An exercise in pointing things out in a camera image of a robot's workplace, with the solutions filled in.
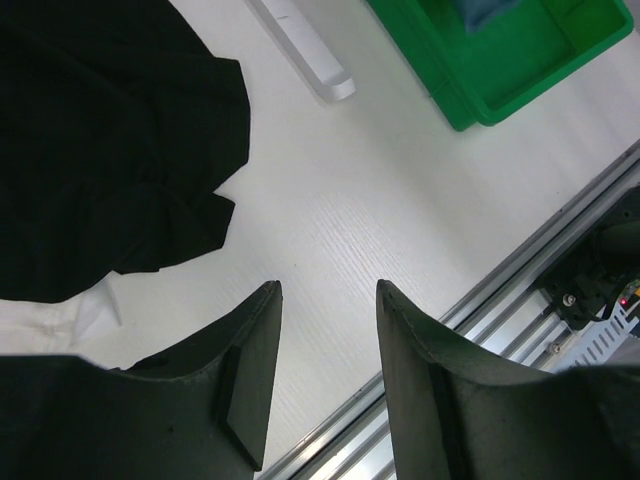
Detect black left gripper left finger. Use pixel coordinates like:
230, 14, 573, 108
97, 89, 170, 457
1, 281, 283, 479

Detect blue tank top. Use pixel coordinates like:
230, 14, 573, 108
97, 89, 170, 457
452, 0, 510, 33

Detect aluminium rail base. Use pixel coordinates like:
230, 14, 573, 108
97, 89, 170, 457
267, 146, 639, 479

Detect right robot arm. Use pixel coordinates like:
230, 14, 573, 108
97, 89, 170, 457
536, 187, 639, 330

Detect green plastic tray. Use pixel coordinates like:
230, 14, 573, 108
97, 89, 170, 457
369, 1, 634, 132

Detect white printed tank top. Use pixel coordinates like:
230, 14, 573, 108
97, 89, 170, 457
1, 280, 122, 355

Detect black tank top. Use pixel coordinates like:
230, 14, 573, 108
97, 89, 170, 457
1, 1, 250, 303

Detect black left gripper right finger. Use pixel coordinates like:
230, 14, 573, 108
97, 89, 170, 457
376, 280, 639, 479

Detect perforated cable duct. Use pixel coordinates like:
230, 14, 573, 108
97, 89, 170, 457
547, 302, 639, 373

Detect white garment rack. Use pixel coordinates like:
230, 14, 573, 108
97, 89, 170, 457
248, 0, 356, 103

